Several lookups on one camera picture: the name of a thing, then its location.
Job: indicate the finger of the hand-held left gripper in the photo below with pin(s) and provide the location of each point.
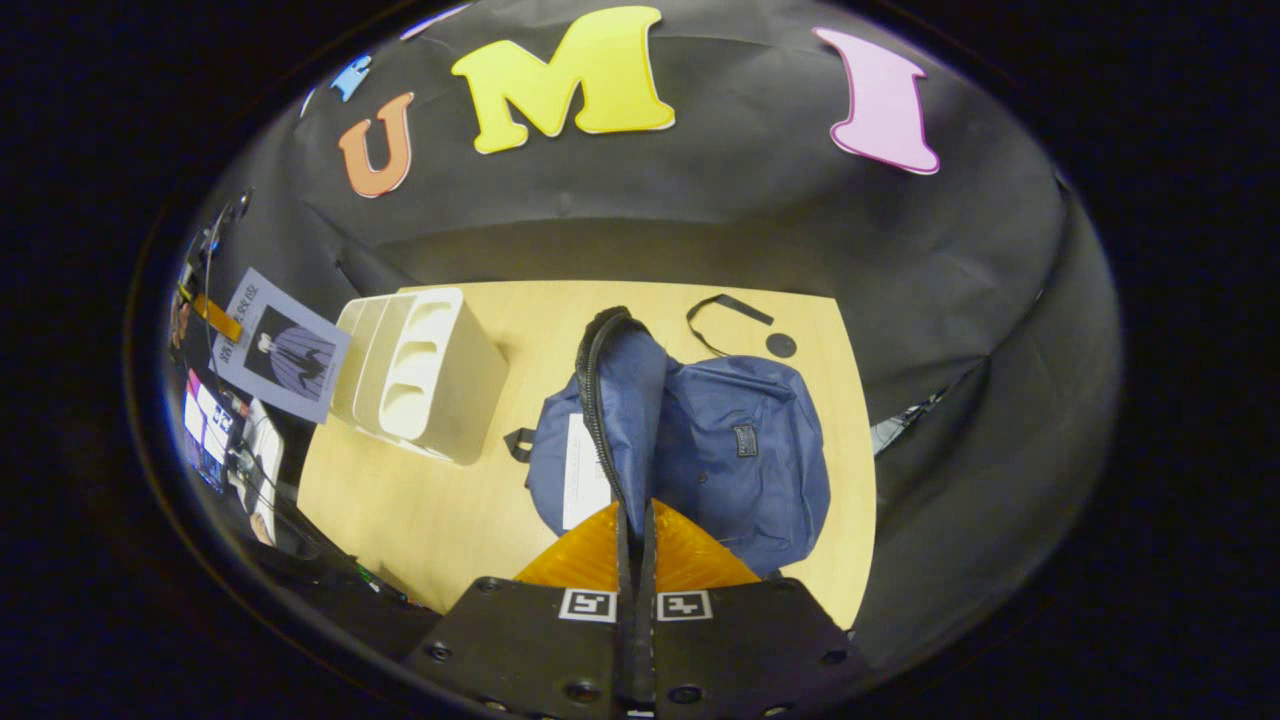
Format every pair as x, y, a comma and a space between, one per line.
218, 318

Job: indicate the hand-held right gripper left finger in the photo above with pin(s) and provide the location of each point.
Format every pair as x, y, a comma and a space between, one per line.
540, 650

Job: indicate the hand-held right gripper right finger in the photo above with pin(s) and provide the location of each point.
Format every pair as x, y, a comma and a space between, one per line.
750, 650

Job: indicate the pale blue cover book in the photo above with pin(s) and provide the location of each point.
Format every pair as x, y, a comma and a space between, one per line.
290, 350

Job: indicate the white grey patterned book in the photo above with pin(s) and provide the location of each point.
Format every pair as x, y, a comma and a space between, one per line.
585, 470

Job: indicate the blue schoolbag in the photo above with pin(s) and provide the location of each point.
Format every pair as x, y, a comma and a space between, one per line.
740, 460

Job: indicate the white bookshelf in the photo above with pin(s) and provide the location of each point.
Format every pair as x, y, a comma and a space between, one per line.
440, 380

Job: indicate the lit computer screen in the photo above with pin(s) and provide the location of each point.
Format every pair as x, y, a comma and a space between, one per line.
208, 435

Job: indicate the white flat item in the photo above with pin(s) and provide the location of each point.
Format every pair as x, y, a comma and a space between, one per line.
265, 470

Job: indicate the black backdrop cloth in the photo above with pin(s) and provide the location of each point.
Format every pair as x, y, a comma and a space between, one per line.
700, 220

